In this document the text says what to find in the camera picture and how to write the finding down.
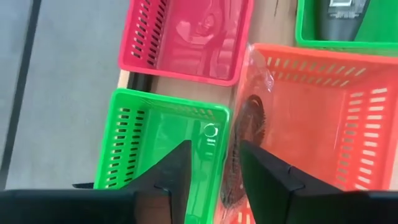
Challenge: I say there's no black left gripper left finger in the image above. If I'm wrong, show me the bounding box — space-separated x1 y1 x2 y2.
123 139 193 224

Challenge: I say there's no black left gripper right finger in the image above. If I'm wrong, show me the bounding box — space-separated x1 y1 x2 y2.
239 140 343 224

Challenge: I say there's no black round brush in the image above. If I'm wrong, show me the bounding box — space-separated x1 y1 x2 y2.
219 46 275 215

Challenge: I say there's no dark grey deodorant stick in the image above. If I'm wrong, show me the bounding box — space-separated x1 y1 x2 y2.
316 0 371 42

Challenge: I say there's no green plastic slotted basket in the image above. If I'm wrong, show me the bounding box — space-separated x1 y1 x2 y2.
93 88 233 224
294 0 398 50

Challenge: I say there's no orange plastic slotted basket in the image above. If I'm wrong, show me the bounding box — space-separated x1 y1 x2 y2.
213 42 398 224

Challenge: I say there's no red plastic slotted basket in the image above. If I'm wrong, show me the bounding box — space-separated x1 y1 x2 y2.
118 0 254 87

